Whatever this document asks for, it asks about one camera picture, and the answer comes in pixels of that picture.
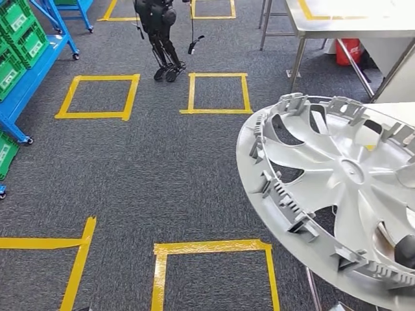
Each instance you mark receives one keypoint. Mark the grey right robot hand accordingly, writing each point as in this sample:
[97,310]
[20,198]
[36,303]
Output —
[407,253]

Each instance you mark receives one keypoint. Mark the grey plastic wheel hubcap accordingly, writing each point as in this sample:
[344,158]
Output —
[324,171]

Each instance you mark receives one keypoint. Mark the red bucket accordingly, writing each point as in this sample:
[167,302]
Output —
[348,51]

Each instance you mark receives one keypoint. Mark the steel table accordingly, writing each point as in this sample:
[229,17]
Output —
[340,28]

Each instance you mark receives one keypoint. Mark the black humanoid robot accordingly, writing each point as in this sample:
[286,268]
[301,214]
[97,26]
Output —
[156,17]

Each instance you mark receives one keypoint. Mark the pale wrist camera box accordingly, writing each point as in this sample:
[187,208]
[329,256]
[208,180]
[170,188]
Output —
[340,307]

